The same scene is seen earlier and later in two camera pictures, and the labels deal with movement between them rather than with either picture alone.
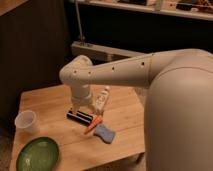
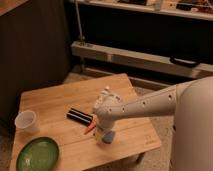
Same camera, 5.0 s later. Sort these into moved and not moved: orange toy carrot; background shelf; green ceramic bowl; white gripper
Moved: white gripper
Not moved: background shelf; orange toy carrot; green ceramic bowl
